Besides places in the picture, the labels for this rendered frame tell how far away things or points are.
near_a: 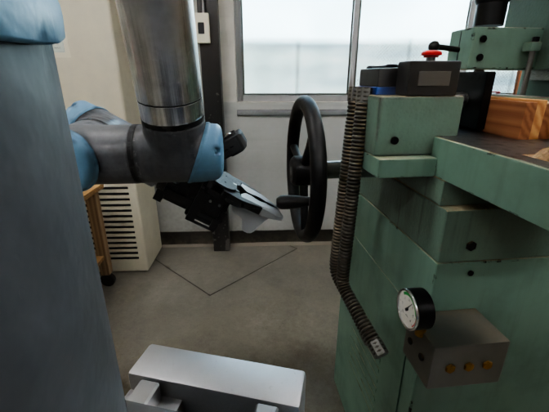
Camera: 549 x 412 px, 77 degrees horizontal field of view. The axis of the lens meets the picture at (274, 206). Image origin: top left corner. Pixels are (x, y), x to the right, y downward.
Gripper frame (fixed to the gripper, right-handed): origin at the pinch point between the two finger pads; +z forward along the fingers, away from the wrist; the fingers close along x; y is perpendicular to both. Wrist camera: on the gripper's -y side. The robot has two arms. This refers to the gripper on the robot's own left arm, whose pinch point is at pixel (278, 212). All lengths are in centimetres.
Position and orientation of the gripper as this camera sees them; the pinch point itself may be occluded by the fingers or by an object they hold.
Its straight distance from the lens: 60.1
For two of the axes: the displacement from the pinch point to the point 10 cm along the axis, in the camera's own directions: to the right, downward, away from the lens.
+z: 8.6, 4.4, 2.7
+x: 0.8, 4.0, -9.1
